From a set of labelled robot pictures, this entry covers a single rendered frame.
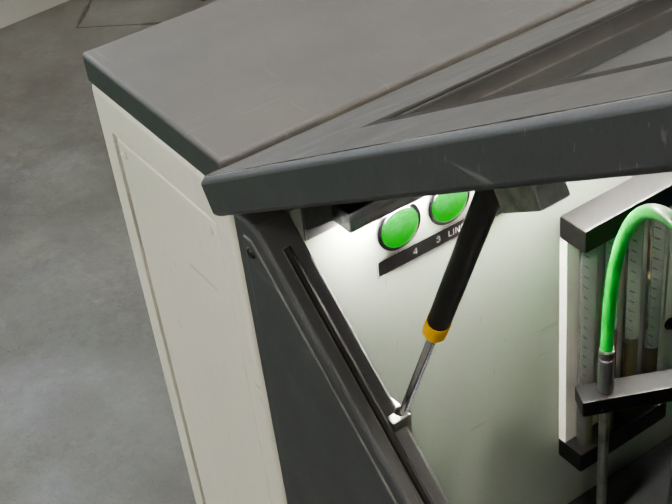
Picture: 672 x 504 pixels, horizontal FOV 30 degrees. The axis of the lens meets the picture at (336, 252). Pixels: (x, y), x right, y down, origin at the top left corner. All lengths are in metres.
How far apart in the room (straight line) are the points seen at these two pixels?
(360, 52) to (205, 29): 0.18
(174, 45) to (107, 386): 1.98
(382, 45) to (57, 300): 2.37
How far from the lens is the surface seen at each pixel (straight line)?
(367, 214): 1.11
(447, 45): 1.22
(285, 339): 1.13
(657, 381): 1.43
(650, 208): 1.14
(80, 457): 3.02
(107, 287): 3.50
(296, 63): 1.22
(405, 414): 1.08
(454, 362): 1.34
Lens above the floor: 2.07
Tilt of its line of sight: 37 degrees down
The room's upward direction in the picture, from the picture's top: 7 degrees counter-clockwise
